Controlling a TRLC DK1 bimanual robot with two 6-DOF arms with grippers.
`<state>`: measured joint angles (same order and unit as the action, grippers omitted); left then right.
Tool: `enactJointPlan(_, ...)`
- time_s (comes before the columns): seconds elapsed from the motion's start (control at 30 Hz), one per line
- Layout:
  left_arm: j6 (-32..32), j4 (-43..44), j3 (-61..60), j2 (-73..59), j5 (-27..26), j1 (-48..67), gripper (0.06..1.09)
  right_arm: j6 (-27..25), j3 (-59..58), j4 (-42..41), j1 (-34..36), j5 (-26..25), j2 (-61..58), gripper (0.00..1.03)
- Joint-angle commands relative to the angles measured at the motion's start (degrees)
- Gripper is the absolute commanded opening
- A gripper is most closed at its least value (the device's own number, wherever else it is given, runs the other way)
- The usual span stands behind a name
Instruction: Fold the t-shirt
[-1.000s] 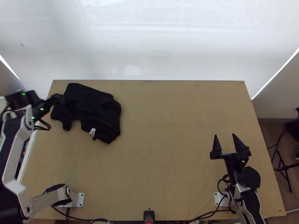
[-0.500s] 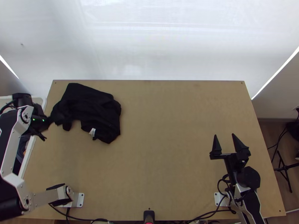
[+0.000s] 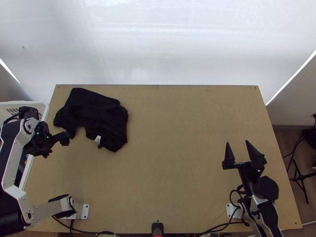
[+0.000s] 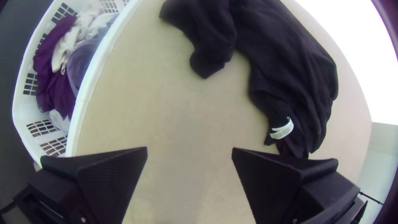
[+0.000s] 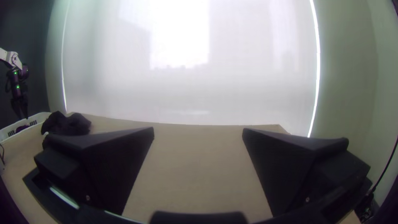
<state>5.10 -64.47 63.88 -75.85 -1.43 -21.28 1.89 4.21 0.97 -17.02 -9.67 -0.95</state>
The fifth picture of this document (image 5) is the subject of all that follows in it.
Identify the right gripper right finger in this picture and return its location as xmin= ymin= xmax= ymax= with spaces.
xmin=242 ymin=128 xmax=371 ymax=217

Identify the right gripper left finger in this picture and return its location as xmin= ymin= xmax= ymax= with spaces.
xmin=33 ymin=127 xmax=155 ymax=216

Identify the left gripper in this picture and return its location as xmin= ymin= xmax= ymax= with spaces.
xmin=10 ymin=89 xmax=29 ymax=121

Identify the black t-shirt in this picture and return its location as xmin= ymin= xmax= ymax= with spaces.
xmin=41 ymin=110 xmax=92 ymax=136

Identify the white laundry basket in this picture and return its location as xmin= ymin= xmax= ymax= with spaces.
xmin=0 ymin=112 xmax=52 ymax=142

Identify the white roller blind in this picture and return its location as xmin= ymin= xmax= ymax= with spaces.
xmin=61 ymin=0 xmax=321 ymax=138

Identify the black cable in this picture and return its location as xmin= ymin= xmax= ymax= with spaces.
xmin=354 ymin=134 xmax=398 ymax=223

